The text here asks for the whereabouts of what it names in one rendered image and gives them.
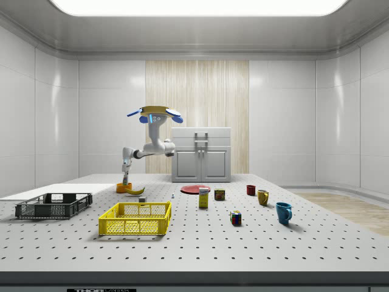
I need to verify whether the yellow basket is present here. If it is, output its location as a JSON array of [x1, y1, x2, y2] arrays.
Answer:
[[98, 201, 173, 237]]

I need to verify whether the red plate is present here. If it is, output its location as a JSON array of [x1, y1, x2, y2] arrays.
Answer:
[[180, 184, 211, 195]]

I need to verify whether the white cabinet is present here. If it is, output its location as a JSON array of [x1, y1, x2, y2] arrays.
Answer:
[[171, 127, 232, 183]]

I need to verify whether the yellow white box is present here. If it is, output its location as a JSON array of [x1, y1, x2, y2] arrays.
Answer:
[[199, 187, 210, 209]]

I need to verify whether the dark grey basket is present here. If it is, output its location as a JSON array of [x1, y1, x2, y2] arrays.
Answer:
[[15, 192, 94, 220]]

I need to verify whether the blue mug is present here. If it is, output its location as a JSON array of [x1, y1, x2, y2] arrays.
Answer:
[[275, 202, 293, 226]]

